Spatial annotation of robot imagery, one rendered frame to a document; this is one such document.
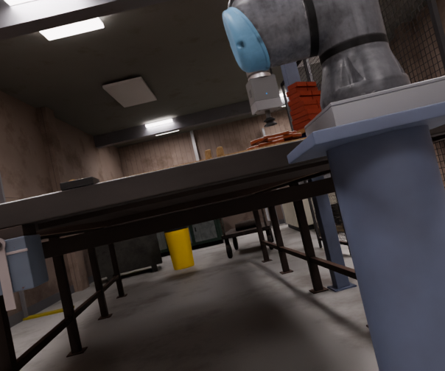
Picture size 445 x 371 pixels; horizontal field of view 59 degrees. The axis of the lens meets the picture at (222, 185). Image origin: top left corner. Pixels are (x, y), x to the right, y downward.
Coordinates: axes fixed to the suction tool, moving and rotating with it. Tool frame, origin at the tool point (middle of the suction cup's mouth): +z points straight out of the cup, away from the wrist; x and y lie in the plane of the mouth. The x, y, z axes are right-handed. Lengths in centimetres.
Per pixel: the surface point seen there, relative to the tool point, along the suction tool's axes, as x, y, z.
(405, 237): 65, 6, 33
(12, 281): 23, 75, 28
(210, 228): -770, -75, 63
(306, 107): -60, -41, -16
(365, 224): 61, 10, 30
